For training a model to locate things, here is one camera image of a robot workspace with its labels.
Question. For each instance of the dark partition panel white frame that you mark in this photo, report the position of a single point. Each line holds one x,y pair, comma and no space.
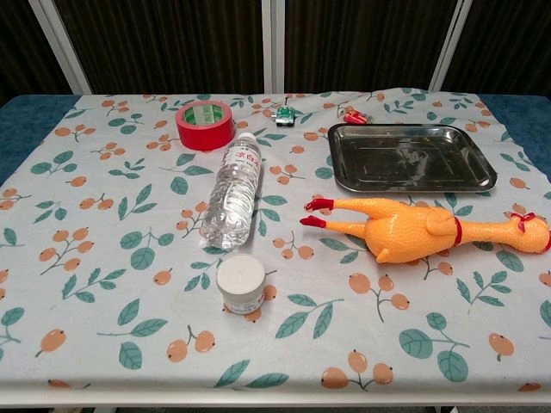
357,43
172,43
508,43
21,47

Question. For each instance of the small white lidded jar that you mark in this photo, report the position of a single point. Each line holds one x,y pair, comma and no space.
241,284

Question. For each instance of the clear plastic water bottle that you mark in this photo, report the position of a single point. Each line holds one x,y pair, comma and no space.
230,198

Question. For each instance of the red binder clip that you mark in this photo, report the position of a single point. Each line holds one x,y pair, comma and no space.
355,115

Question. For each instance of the floral leaf fruit tablecloth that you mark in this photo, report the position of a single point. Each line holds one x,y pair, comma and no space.
129,275

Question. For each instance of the red tape roll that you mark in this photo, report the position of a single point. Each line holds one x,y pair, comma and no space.
202,135

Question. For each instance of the rectangular stainless steel tray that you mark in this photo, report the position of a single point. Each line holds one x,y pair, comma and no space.
409,159

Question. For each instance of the small green toy car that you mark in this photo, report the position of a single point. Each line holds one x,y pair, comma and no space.
285,116

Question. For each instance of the white metal table frame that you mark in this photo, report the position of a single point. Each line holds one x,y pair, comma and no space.
275,400

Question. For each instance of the orange rubber toy chicken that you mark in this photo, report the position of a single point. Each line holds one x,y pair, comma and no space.
404,232

